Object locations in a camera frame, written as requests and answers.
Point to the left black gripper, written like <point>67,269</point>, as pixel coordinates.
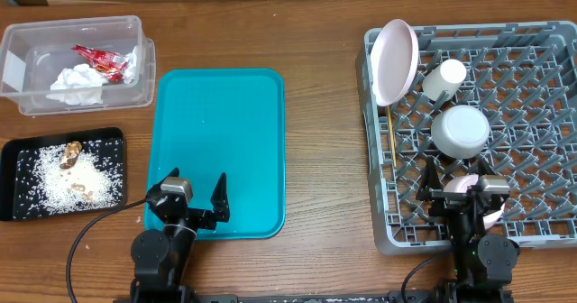
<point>218,199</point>

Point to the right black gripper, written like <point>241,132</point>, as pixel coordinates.
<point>446,199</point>

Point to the small pink saucer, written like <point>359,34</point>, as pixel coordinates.
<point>461,184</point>

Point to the grey bowl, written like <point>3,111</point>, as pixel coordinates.
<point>460,132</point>

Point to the wooden chopstick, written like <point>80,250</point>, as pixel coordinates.
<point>392,144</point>

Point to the white cup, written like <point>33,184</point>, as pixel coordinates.
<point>447,77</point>

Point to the brown food scrap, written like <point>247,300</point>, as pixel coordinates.
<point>70,155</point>

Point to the large pink plate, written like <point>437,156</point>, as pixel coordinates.
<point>394,58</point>

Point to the red snack wrapper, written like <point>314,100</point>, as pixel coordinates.
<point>115,67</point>

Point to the white napkin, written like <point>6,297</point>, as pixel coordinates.
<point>79,86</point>

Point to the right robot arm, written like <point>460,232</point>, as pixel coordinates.
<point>483,262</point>

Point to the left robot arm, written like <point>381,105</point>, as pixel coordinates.
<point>161,256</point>

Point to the grey dishwasher rack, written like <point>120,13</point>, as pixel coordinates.
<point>522,76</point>

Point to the clear plastic waste bin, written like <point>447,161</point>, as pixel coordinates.
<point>34,54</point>

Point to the teal serving tray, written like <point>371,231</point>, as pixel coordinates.
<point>210,122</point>

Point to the spilled rice pile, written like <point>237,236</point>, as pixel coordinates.
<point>42,187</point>

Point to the black rectangular tray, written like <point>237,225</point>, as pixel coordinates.
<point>10,152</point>

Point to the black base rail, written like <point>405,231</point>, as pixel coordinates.
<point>415,296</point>

